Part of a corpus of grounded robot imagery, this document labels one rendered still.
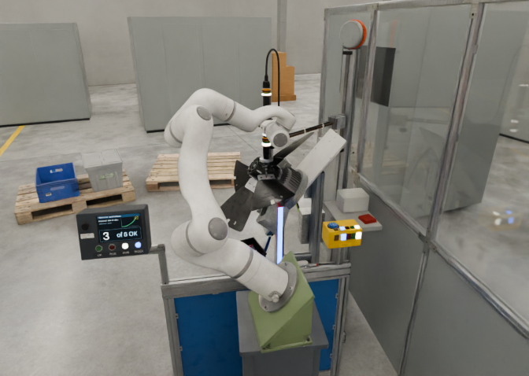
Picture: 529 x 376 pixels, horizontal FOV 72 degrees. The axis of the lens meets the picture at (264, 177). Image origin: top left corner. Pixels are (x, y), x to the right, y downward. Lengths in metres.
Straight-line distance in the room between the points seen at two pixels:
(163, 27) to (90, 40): 6.83
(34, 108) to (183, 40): 3.52
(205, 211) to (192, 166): 0.17
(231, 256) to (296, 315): 0.28
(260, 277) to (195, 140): 0.50
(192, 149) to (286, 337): 0.70
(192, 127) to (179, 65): 6.01
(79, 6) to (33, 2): 1.24
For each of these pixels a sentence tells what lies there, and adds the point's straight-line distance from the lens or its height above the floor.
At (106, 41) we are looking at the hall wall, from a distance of 13.75.
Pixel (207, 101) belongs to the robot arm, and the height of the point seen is 1.68.
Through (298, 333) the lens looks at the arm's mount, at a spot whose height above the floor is 0.98.
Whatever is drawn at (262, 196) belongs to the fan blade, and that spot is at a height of 1.16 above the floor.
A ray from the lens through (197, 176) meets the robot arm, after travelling 1.20.
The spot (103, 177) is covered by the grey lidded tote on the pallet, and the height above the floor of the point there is 0.32.
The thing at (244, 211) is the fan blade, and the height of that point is 1.00.
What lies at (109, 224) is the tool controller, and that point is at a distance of 1.59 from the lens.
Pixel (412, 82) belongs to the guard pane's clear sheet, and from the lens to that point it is 1.99.
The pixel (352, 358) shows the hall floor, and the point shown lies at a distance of 2.62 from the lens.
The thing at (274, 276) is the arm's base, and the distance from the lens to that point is 1.29.
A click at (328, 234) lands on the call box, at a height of 1.06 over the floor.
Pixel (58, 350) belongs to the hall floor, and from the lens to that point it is 2.92.
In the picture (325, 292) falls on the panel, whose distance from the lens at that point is 1.95.
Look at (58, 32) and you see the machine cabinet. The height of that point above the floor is 1.77.
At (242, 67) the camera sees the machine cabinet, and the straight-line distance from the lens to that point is 7.51.
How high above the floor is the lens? 1.94
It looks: 23 degrees down
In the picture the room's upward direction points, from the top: straight up
